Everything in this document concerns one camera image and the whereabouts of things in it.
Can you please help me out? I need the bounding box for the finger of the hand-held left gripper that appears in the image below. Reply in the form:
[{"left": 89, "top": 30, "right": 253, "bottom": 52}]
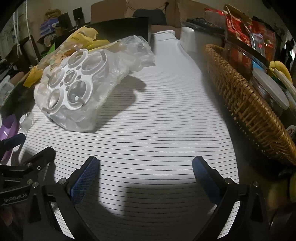
[
  {"left": 0, "top": 133, "right": 27, "bottom": 153},
  {"left": 0, "top": 147, "right": 56, "bottom": 179}
]

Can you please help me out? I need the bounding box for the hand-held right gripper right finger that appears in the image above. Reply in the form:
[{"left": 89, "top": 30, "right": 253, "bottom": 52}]
[{"left": 191, "top": 156, "right": 270, "bottom": 241}]

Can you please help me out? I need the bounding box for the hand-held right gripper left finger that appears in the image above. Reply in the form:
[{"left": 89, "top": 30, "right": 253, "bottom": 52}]
[{"left": 23, "top": 156, "right": 101, "bottom": 241}]

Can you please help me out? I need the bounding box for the purple plastic bowl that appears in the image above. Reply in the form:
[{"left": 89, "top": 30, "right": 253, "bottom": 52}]
[{"left": 0, "top": 115, "right": 19, "bottom": 163}]

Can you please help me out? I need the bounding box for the black storage box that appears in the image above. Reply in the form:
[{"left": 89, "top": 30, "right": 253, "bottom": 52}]
[{"left": 80, "top": 16, "right": 150, "bottom": 45}]

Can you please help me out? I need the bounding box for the clear plastic cup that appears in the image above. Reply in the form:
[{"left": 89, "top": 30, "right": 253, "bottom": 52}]
[{"left": 19, "top": 112, "right": 36, "bottom": 131}]

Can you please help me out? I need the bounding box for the striped white tablecloth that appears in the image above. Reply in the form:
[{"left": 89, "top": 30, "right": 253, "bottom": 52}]
[{"left": 23, "top": 30, "right": 241, "bottom": 241}]

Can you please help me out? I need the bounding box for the yellow round fruit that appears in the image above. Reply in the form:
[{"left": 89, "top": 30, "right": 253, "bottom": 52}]
[{"left": 265, "top": 172, "right": 296, "bottom": 210}]

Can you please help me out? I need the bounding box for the white round holed tray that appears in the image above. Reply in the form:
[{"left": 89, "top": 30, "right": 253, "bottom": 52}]
[{"left": 42, "top": 47, "right": 109, "bottom": 114}]

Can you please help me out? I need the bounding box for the wicker basket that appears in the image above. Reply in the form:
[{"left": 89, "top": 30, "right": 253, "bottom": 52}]
[{"left": 204, "top": 44, "right": 296, "bottom": 165}]

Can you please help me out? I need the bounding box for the clear plastic bag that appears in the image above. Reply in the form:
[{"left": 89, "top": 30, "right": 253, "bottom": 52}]
[{"left": 33, "top": 35, "right": 156, "bottom": 133}]

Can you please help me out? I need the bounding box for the glass jar with grey lid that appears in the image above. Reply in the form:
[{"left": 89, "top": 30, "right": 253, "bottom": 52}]
[{"left": 249, "top": 68, "right": 290, "bottom": 117}]

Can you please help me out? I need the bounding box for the yellow plastic bag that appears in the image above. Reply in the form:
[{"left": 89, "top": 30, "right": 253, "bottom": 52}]
[{"left": 24, "top": 26, "right": 111, "bottom": 88}]

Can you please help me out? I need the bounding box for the bunch of bananas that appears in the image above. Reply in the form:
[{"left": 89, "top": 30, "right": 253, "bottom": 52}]
[{"left": 268, "top": 60, "right": 293, "bottom": 84}]

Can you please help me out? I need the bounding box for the white lidded appliance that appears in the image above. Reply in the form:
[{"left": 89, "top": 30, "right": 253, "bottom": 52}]
[{"left": 179, "top": 26, "right": 226, "bottom": 53}]

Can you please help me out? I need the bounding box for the pile of red snack packets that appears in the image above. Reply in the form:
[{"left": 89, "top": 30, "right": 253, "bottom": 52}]
[{"left": 205, "top": 4, "right": 277, "bottom": 71}]

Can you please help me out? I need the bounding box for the beige sofa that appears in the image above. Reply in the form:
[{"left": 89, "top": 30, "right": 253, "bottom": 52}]
[{"left": 90, "top": 0, "right": 209, "bottom": 31}]

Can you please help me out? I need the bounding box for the black chair back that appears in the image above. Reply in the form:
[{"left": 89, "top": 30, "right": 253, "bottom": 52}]
[{"left": 131, "top": 8, "right": 167, "bottom": 26}]

